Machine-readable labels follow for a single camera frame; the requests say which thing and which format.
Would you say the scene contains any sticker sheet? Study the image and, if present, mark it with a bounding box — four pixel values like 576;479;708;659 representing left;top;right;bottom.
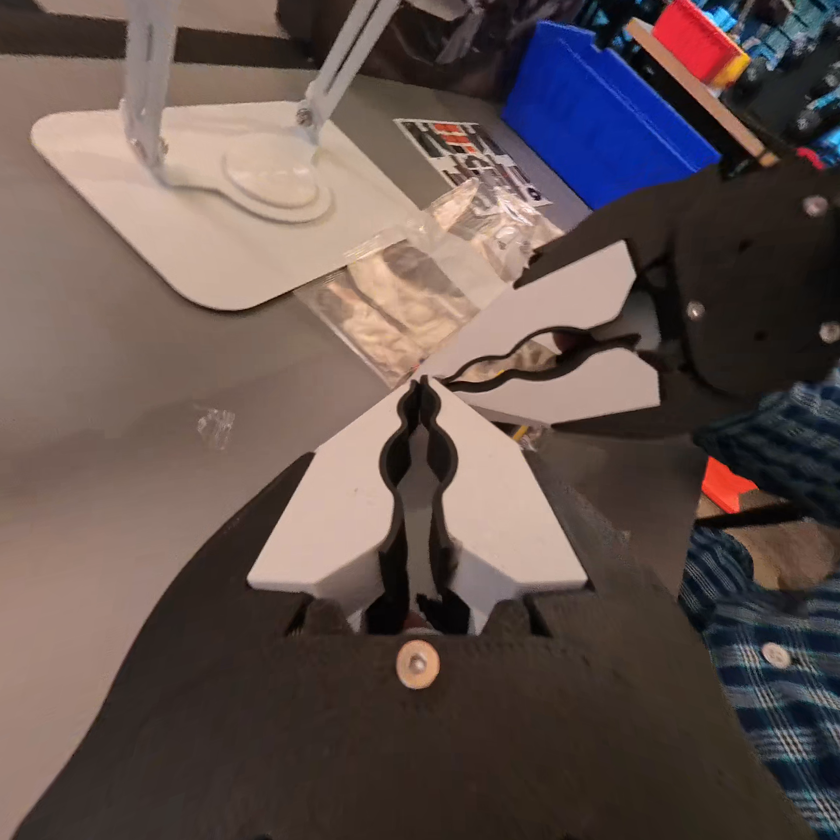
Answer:
394;118;553;208

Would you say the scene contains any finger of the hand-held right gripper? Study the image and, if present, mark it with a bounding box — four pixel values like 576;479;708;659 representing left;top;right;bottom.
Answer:
443;335;662;429
419;239;641;385

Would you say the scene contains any wooden shelf board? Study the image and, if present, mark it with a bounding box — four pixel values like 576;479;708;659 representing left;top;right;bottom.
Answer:
623;18;782;168

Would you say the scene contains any white adjustable book stand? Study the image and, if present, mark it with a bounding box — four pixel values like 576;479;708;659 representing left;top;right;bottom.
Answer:
29;0;421;312

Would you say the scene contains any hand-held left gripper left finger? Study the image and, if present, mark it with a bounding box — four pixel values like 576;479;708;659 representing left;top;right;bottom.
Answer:
247;379;422;634

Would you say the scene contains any clear bag with printed label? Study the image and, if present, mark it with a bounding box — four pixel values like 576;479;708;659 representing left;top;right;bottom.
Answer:
413;176;567;290

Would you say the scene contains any red yellow box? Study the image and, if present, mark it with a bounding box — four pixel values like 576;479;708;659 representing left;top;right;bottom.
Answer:
651;0;752;91

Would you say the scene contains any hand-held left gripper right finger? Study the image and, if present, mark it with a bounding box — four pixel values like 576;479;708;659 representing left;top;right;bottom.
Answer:
419;377;588;635

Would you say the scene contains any large clear part bag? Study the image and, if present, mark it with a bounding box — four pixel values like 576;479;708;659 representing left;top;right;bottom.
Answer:
294;239;519;389

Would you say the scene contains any orange plastic piece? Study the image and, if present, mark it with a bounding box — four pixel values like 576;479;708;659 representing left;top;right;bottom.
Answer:
701;456;759;514

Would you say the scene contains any person's right forearm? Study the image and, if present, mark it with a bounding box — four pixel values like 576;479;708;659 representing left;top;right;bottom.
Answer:
692;381;840;526

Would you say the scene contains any blue plastic bin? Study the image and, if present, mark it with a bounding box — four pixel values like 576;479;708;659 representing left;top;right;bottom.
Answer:
500;20;723;212

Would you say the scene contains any small clear plastic scrap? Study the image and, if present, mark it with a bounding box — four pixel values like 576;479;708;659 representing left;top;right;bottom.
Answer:
196;406;237;452

